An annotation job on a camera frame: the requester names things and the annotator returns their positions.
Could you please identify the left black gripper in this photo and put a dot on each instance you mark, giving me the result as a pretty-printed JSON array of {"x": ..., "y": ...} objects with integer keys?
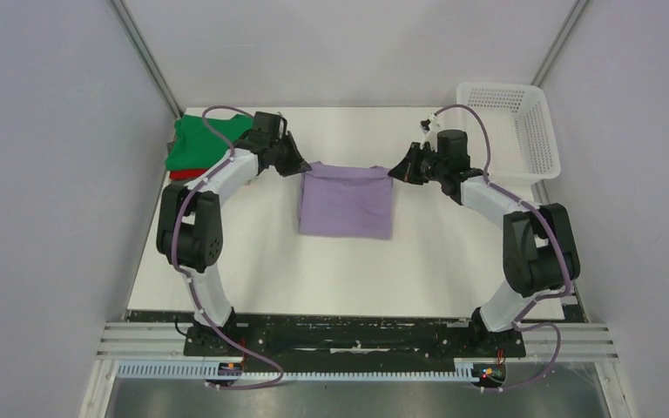
[{"x": 296, "y": 164}]

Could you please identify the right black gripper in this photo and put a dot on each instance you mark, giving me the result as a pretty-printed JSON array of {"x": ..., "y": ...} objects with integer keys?
[{"x": 408, "y": 169}]

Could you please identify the purple t shirt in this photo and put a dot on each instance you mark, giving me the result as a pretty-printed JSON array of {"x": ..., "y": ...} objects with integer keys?
[{"x": 346, "y": 202}]

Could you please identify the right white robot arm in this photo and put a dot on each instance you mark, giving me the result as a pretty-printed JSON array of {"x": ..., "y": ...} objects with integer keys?
[{"x": 540, "y": 257}]

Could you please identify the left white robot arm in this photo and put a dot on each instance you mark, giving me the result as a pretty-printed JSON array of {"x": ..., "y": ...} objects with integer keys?
[{"x": 190, "y": 227}]

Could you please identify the green folded t shirt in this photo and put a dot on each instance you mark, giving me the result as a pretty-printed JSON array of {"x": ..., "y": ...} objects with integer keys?
[{"x": 198, "y": 148}]

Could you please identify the white plastic basket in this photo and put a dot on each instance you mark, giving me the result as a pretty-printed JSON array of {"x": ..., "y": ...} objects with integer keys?
[{"x": 517, "y": 118}]

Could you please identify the red folded t shirt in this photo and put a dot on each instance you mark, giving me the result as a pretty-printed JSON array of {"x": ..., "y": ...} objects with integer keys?
[{"x": 186, "y": 174}]

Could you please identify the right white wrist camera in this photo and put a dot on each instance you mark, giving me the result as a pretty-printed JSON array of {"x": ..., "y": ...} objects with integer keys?
[{"x": 430, "y": 127}]

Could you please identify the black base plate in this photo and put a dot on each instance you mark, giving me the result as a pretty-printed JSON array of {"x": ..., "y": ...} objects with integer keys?
[{"x": 343, "y": 344}]

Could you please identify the white cable duct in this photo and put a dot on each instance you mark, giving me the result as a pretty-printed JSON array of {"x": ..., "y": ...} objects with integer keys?
[{"x": 219, "y": 371}]

